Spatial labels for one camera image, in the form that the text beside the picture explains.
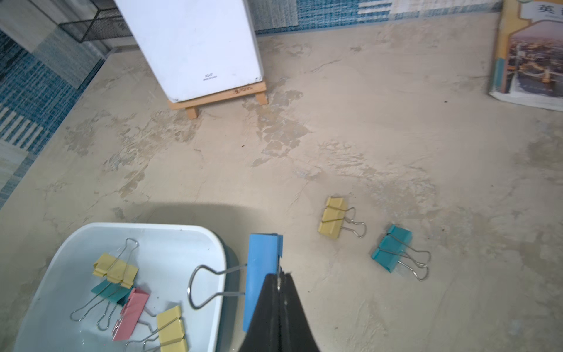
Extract yellow textbook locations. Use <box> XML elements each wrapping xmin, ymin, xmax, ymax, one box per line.
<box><xmin>489</xmin><ymin>0</ymin><xmax>562</xmax><ymax>111</ymax></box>

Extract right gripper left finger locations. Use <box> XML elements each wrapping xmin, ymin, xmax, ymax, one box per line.
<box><xmin>239</xmin><ymin>274</ymin><xmax>280</xmax><ymax>352</ymax></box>

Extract wooden mini easel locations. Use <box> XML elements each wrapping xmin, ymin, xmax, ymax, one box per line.
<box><xmin>167</xmin><ymin>82</ymin><xmax>268</xmax><ymax>120</ymax></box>

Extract white plastic storage box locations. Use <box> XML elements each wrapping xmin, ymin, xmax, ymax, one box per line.
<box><xmin>15</xmin><ymin>223</ymin><xmax>226</xmax><ymax>351</ymax></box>

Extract pink binder clip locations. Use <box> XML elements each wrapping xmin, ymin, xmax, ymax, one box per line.
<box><xmin>111</xmin><ymin>287</ymin><xmax>154</xmax><ymax>341</ymax></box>

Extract white board on easel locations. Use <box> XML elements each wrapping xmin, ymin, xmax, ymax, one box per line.
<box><xmin>116</xmin><ymin>0</ymin><xmax>264</xmax><ymax>103</ymax></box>

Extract green binder clip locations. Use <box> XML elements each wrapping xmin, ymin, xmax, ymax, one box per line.
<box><xmin>69</xmin><ymin>280</ymin><xmax>131</xmax><ymax>331</ymax></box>

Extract black wire mesh shelf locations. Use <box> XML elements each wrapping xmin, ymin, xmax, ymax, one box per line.
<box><xmin>29</xmin><ymin>0</ymin><xmax>132</xmax><ymax>43</ymax></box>

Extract blue binder clip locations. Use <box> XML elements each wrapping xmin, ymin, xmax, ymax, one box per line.
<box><xmin>187</xmin><ymin>233</ymin><xmax>284</xmax><ymax>333</ymax></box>

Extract teal binder clip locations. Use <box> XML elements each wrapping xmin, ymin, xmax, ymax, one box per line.
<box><xmin>371</xmin><ymin>224</ymin><xmax>432</xmax><ymax>282</ymax></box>

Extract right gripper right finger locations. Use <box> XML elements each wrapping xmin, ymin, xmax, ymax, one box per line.
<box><xmin>279</xmin><ymin>271</ymin><xmax>320</xmax><ymax>351</ymax></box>

